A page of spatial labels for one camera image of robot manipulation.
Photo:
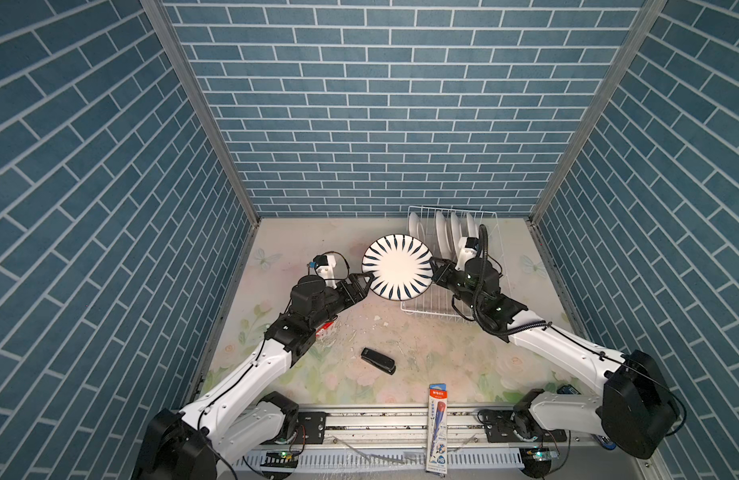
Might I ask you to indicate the white wire dish rack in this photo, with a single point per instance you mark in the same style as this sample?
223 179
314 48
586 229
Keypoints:
438 302

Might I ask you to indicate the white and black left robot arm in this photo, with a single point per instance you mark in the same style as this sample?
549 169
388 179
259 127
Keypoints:
311 304

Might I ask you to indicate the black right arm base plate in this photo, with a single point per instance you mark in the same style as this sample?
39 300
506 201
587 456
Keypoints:
502 426

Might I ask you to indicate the black stapler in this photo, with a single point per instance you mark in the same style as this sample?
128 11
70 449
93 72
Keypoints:
378 360

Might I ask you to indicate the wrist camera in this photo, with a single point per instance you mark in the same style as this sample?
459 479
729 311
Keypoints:
323 266
468 252

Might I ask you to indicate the aluminium front rail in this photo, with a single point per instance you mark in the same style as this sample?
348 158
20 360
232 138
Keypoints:
405 427

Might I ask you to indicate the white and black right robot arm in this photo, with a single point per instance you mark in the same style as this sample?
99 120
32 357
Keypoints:
629 401

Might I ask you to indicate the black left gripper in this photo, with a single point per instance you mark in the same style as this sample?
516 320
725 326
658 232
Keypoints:
355 294

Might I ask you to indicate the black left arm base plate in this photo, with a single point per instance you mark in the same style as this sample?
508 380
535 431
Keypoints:
306 427

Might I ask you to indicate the blue striped white plate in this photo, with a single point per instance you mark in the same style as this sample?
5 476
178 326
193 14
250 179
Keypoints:
399 266

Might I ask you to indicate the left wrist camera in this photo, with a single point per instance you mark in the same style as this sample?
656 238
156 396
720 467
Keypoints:
323 266

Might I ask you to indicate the red and white marker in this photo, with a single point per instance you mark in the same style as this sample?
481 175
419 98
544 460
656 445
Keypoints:
322 330

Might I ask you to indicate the blue and black handheld tool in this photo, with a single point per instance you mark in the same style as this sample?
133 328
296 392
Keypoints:
603 441

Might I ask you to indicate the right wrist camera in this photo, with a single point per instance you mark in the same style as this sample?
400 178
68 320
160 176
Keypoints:
468 252

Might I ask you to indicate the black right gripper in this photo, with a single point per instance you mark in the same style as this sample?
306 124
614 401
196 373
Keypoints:
441 275

